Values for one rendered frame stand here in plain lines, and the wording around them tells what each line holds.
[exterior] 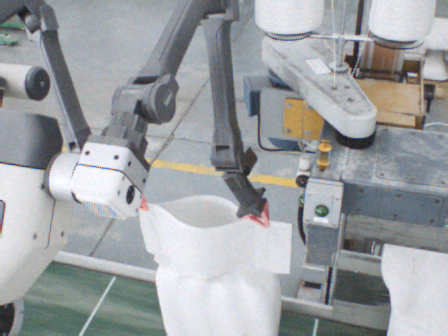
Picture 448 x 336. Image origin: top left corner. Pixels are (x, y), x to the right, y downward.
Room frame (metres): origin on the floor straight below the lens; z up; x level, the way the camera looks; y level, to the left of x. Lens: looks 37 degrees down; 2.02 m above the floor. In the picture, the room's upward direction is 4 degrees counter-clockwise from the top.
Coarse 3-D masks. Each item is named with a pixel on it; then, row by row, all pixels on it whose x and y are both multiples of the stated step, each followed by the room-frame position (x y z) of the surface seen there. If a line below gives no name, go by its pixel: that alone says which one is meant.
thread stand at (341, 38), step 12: (276, 36) 1.19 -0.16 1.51; (288, 36) 1.19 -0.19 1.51; (300, 36) 1.19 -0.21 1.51; (312, 36) 1.20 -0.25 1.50; (324, 36) 1.19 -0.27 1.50; (336, 36) 1.19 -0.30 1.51; (348, 36) 1.18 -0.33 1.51; (360, 36) 1.17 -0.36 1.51; (372, 36) 1.16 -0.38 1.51; (396, 48) 1.09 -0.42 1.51; (408, 48) 1.09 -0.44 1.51; (336, 72) 1.17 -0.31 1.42
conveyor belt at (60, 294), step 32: (32, 288) 1.44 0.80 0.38; (64, 288) 1.43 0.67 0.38; (96, 288) 1.42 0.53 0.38; (128, 288) 1.41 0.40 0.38; (32, 320) 1.28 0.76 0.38; (64, 320) 1.27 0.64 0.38; (96, 320) 1.26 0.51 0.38; (128, 320) 1.25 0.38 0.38; (160, 320) 1.24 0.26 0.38; (288, 320) 1.21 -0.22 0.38; (320, 320) 1.20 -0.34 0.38
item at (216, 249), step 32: (160, 224) 1.16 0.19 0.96; (192, 224) 1.19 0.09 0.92; (224, 224) 1.17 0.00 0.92; (256, 224) 1.08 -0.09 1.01; (288, 224) 1.04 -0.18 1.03; (160, 256) 1.15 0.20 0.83; (192, 256) 1.06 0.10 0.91; (224, 256) 1.05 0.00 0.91; (256, 256) 1.08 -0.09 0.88; (288, 256) 1.04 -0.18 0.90; (160, 288) 1.09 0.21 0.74; (192, 288) 1.05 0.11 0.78; (224, 288) 1.02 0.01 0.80; (256, 288) 1.01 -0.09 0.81; (192, 320) 1.05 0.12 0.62; (224, 320) 1.01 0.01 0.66; (256, 320) 1.00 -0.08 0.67
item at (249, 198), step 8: (248, 184) 1.09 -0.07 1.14; (232, 192) 1.08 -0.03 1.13; (240, 192) 1.06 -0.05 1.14; (248, 192) 1.06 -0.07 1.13; (256, 192) 1.08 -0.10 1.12; (240, 200) 1.06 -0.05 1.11; (248, 200) 1.06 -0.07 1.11; (256, 200) 1.06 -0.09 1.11; (240, 208) 1.07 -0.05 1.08; (248, 208) 1.05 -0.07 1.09; (256, 208) 1.03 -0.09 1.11; (240, 216) 1.04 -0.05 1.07
